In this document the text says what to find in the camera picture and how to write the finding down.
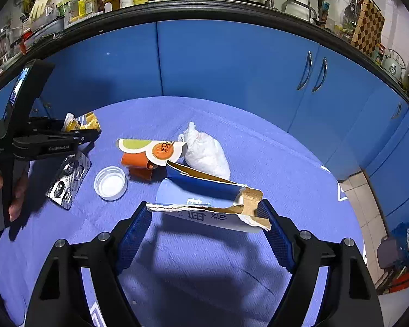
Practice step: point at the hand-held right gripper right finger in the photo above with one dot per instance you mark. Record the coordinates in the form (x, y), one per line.
(283, 245)

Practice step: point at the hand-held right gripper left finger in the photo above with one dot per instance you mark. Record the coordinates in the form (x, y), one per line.
(133, 238)

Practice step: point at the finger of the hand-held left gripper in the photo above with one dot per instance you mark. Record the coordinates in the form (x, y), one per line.
(87, 135)
(47, 123)

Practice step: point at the gold white wrapper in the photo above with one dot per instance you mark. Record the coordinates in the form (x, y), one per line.
(70, 122)

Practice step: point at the silver blister pack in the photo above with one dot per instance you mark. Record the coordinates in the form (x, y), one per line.
(66, 184)

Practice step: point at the white bottle cap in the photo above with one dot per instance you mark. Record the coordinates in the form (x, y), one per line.
(110, 184)

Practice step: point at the orange green paper cup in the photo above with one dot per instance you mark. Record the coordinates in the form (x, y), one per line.
(136, 161)

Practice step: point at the torn blue white carton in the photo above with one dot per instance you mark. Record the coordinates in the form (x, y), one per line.
(204, 190)

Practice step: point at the white plastic bag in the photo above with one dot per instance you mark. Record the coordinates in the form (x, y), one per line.
(206, 155)

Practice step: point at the person's left hand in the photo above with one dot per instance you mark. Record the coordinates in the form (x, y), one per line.
(18, 194)

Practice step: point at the grey bin with blue bag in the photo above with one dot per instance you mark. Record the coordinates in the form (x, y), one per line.
(390, 252)

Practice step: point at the cluster of condiment jars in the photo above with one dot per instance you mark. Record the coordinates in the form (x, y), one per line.
(88, 3)

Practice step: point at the blue lower kitchen cabinets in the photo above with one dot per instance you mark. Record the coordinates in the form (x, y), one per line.
(225, 68)

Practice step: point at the black kitchen countertop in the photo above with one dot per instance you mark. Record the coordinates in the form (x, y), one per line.
(225, 13)

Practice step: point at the pale green kettle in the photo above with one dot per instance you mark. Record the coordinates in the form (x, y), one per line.
(393, 66)

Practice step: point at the checkered wooden cutting board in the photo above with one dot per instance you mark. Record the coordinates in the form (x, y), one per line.
(368, 27)

